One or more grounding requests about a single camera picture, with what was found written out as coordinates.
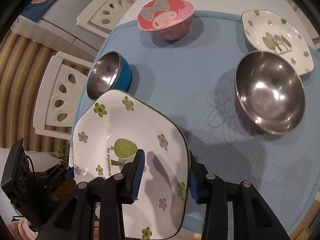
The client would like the large hexagonal forest plate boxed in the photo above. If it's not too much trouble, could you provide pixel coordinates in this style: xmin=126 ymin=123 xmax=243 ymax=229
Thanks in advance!
xmin=72 ymin=90 xmax=190 ymax=239

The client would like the blue steel bowl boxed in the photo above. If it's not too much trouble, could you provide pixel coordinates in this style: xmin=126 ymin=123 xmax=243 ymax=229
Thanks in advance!
xmin=87 ymin=51 xmax=132 ymax=99

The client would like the pink steel bowl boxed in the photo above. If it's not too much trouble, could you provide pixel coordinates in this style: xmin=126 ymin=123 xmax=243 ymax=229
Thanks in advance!
xmin=234 ymin=51 xmax=306 ymax=135

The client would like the pink cartoon melamine bowl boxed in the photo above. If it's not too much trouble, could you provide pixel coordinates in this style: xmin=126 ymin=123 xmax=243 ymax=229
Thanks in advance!
xmin=137 ymin=0 xmax=195 ymax=41

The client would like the small hexagonal forest plate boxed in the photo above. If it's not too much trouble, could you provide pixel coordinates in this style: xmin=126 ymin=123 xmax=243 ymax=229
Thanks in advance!
xmin=241 ymin=10 xmax=315 ymax=75

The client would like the pink sleeved left forearm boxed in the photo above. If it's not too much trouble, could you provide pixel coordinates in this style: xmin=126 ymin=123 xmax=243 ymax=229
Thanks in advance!
xmin=6 ymin=218 xmax=38 ymax=240

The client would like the potted green plant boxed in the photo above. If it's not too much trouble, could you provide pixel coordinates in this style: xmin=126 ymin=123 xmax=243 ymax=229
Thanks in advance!
xmin=49 ymin=144 xmax=69 ymax=166

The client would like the white chair near left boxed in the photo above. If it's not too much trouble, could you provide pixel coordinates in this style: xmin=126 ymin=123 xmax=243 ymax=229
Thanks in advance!
xmin=33 ymin=51 xmax=92 ymax=140

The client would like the white chair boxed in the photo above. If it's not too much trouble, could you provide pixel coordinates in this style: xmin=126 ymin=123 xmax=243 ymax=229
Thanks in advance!
xmin=76 ymin=0 xmax=134 ymax=38
xmin=33 ymin=51 xmax=92 ymax=140

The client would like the blue textured table mat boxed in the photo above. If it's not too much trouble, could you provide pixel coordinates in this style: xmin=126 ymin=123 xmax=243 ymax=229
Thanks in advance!
xmin=98 ymin=11 xmax=319 ymax=233

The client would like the white refrigerator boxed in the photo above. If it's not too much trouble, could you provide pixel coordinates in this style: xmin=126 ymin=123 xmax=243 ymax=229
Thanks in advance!
xmin=11 ymin=0 xmax=104 ymax=62

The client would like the white chair far left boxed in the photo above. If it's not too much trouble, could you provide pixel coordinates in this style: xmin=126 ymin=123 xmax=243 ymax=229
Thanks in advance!
xmin=76 ymin=0 xmax=134 ymax=38

